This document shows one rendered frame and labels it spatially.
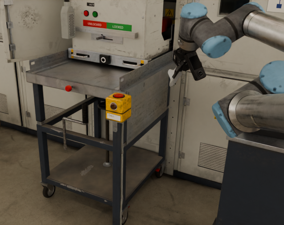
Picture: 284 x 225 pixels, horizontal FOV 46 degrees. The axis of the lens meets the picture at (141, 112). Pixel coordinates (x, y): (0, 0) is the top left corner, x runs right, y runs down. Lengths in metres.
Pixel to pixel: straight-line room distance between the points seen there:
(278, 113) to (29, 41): 1.68
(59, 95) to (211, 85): 1.23
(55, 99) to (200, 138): 1.22
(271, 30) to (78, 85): 1.01
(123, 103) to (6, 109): 2.02
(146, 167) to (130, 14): 0.99
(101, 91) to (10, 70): 1.50
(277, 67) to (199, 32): 0.34
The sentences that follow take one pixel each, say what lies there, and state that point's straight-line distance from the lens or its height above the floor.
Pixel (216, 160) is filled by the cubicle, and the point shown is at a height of 0.22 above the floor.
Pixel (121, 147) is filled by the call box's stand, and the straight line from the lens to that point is 1.49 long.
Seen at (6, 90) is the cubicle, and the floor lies 0.37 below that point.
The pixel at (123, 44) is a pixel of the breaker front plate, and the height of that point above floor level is 0.99.
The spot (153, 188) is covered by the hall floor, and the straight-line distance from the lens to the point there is 2.37.
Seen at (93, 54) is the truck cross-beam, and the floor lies 0.91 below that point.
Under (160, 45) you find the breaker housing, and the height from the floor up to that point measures 0.97.
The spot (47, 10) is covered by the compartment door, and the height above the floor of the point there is 1.13.
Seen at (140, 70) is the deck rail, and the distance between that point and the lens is 1.78.
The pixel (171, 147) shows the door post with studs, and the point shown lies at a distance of 2.41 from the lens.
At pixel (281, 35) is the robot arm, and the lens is 1.04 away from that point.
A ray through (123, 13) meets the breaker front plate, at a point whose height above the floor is 1.16.
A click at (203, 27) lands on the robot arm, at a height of 1.21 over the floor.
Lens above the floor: 1.38
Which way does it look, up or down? 23 degrees down
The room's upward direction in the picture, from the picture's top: 2 degrees clockwise
